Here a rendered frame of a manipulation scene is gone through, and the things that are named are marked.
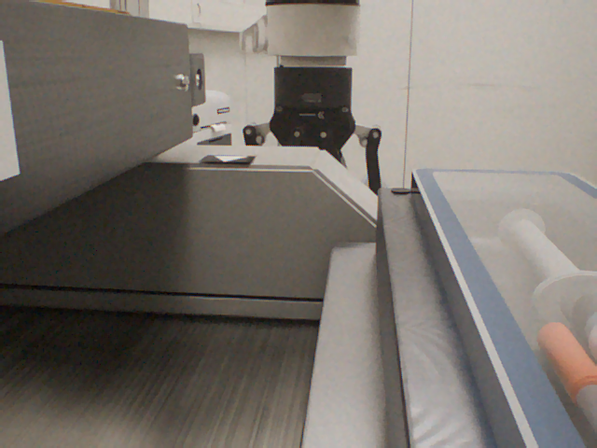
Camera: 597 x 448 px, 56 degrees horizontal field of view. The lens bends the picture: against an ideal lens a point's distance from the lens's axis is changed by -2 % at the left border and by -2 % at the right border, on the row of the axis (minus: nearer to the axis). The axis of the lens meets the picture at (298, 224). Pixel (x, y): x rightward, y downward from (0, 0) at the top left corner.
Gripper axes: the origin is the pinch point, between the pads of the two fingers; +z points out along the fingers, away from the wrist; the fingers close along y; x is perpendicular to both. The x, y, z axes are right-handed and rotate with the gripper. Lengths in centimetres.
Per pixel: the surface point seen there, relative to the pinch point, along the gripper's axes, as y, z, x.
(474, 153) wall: 51, 22, 201
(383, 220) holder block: 6.4, -16.8, -39.3
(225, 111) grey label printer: -26, -9, 66
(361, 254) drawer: 5.7, -14.3, -35.6
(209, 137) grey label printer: -28, -4, 59
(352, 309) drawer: 5.6, -14.3, -40.5
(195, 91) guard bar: -1.3, -20.1, -33.2
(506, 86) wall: 61, -7, 200
